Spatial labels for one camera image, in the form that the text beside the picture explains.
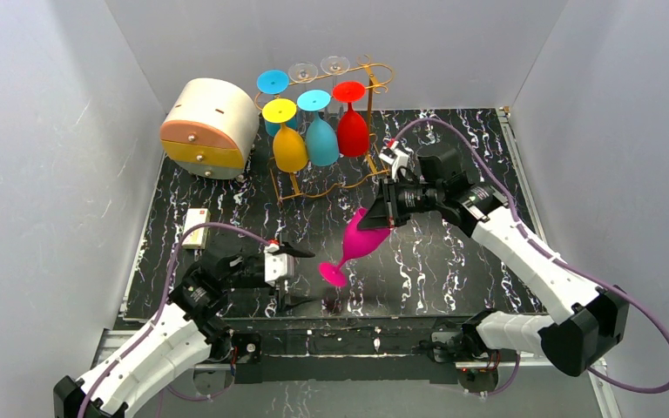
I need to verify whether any magenta wine glass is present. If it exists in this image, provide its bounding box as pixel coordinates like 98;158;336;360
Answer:
319;207;391;287

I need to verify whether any red wine glass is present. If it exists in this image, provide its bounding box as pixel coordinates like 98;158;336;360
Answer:
332;81;369;158

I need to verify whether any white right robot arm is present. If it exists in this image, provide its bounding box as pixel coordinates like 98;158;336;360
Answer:
357;150;629;376

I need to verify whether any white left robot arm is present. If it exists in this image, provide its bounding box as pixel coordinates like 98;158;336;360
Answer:
53;241;314;417

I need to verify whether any light blue wine glass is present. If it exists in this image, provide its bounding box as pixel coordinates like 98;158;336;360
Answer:
297;90;340;166

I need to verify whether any yellow wine glass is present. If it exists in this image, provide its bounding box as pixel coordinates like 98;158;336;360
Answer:
262;98;308;173

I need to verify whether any clear wine glass right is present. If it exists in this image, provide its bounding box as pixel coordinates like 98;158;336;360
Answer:
320;56;350;76

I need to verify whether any clear wine glass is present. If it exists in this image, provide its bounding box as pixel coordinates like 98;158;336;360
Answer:
287;62;319;84
320;56;350;76

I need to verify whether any clear wine glass left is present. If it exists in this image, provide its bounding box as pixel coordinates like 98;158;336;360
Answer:
287;62;319;84

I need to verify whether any rear blue wine glass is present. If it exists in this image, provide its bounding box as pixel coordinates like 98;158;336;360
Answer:
256;70;298;137

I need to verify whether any small white card box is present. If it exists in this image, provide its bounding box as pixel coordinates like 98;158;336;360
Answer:
181;207;211;250

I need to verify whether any round drawer storage box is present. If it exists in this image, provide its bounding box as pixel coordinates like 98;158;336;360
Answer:
159;78;260;180

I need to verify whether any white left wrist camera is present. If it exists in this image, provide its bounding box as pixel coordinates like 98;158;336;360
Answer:
263;241;294;287

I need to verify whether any gold wire glass rack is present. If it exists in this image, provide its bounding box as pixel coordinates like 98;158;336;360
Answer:
256;54;394;203

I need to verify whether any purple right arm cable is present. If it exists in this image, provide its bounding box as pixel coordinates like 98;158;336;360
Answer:
389;117;669;399

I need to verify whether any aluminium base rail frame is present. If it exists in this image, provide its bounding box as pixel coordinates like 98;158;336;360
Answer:
89;106;625;418

